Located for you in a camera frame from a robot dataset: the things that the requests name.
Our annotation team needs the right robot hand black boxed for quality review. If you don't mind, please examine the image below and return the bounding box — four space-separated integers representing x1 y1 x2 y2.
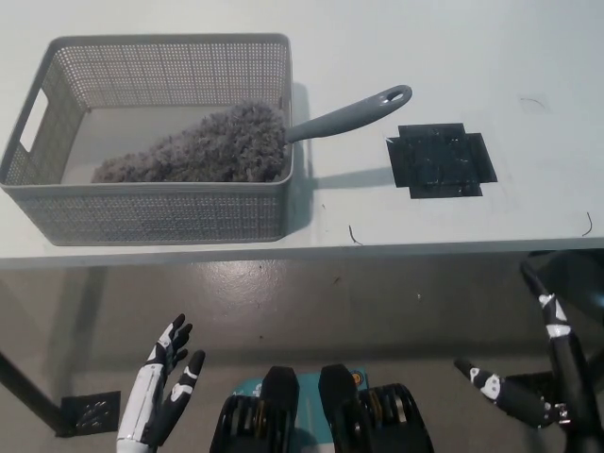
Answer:
453 259 604 453

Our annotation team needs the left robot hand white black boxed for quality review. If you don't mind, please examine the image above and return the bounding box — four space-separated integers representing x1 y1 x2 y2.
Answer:
115 312 208 447

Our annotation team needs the grey fluffy duster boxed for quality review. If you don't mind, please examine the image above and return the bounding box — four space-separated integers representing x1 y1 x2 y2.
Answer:
90 84 414 184

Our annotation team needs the black tape patch on desk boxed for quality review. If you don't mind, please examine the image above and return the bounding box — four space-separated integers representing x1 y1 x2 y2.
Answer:
385 122 498 200

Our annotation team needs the black metal table leg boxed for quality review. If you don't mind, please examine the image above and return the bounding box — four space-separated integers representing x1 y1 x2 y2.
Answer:
0 348 65 438

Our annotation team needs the grey perforated plastic basket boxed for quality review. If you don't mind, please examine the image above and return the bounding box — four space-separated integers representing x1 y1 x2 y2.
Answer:
0 32 296 247

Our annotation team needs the dark underdesk frame part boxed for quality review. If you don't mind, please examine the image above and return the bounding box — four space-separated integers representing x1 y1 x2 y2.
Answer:
527 249 604 308

